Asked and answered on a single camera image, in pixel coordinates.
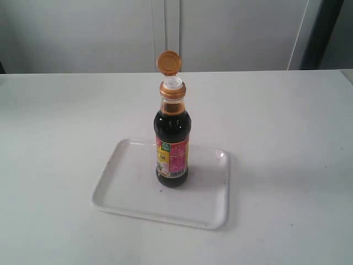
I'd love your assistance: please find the soy sauce bottle gold cap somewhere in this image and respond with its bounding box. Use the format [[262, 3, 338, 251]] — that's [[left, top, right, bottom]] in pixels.
[[153, 50, 191, 188]]

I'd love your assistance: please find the white plastic tray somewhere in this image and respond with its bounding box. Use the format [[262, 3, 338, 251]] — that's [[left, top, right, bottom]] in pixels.
[[91, 139, 229, 229]]

